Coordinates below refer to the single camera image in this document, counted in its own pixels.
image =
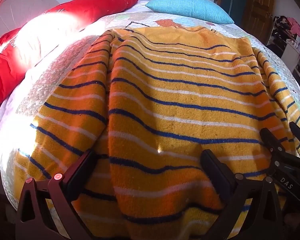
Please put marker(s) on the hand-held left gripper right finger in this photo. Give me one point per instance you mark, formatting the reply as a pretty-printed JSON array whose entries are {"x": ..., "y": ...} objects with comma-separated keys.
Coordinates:
[{"x": 216, "y": 172}]

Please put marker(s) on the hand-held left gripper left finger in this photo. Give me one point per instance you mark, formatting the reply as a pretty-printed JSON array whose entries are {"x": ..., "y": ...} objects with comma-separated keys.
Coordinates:
[{"x": 77, "y": 180}]

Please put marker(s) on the orange striped sweater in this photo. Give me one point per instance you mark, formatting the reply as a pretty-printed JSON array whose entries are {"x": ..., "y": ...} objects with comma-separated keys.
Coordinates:
[{"x": 180, "y": 100}]

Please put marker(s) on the dark shelf rack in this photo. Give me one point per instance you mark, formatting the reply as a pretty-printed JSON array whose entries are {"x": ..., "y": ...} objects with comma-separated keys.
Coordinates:
[{"x": 280, "y": 32}]

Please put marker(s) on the pink cloth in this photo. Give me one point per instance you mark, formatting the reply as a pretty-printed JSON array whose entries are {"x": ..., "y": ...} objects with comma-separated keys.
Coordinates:
[{"x": 295, "y": 26}]

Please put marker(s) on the heart patterned quilt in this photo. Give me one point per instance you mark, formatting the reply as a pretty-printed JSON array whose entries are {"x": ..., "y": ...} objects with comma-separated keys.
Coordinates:
[{"x": 72, "y": 52}]

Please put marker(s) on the wooden door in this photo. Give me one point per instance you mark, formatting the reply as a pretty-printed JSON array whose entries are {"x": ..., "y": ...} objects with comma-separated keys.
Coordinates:
[{"x": 260, "y": 5}]

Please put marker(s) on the turquoise pillow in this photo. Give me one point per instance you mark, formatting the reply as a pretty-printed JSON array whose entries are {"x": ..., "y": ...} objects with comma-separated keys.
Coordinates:
[{"x": 190, "y": 7}]

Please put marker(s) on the white round headboard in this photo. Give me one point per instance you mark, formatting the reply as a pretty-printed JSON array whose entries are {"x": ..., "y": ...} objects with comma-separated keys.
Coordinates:
[{"x": 20, "y": 7}]

